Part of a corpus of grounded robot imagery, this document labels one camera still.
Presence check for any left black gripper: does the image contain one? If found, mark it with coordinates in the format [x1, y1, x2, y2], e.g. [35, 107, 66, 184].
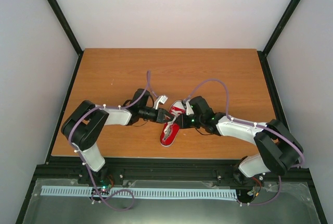
[140, 107, 176, 125]

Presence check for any white shoelace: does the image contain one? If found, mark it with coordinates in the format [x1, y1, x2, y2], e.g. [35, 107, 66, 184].
[163, 110, 182, 140]

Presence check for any red canvas sneaker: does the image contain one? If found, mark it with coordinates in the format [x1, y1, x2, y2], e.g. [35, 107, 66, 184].
[160, 100, 185, 147]

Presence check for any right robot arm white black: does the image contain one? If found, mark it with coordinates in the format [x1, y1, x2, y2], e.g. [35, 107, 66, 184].
[176, 96, 304, 178]

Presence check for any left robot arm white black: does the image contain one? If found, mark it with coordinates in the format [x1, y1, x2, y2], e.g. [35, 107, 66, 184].
[61, 89, 175, 184]

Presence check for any green lit circuit board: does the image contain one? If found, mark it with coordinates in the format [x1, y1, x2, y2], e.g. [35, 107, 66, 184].
[98, 176, 114, 195]

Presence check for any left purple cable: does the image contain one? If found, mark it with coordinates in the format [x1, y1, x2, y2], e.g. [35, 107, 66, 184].
[68, 70, 159, 183]

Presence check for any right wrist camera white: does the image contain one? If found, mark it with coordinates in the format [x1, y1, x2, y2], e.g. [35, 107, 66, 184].
[182, 100, 194, 116]

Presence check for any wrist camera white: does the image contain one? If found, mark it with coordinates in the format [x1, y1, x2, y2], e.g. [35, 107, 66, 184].
[182, 100, 194, 116]
[153, 95, 168, 109]

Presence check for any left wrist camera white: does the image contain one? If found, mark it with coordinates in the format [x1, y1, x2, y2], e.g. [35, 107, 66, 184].
[153, 95, 168, 109]

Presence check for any black aluminium rail base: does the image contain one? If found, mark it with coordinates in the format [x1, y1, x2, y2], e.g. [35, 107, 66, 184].
[33, 157, 314, 204]

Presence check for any light blue cable duct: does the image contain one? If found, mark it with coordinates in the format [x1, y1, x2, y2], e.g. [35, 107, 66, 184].
[40, 185, 237, 201]

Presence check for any left black frame post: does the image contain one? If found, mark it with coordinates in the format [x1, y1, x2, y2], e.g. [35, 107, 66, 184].
[32, 0, 84, 56]

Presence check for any black frame post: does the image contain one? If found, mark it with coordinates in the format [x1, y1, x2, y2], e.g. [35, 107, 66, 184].
[262, 0, 317, 56]
[32, 0, 84, 56]

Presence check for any right black frame post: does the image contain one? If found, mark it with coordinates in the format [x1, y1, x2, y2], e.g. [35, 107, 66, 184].
[262, 0, 317, 56]

